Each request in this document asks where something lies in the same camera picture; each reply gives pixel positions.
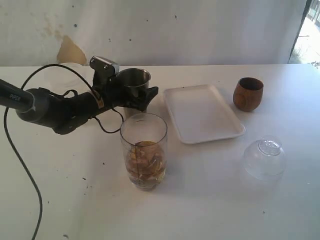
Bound brown wooden cup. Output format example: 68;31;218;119
233;77;264;112

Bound clear plastic dome lid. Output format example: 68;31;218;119
243;135;287;181

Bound white rectangular tray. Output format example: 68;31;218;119
163;84;246;145

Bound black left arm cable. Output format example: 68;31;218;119
3;63;96;240

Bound brown food pieces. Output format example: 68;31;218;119
125;141;166;188

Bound clear plastic shaker cup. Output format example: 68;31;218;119
120;113;168;191

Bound stainless steel cup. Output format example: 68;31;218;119
120;68;151;119

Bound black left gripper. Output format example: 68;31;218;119
92;70;159;112

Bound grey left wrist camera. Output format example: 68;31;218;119
89;56;120;76

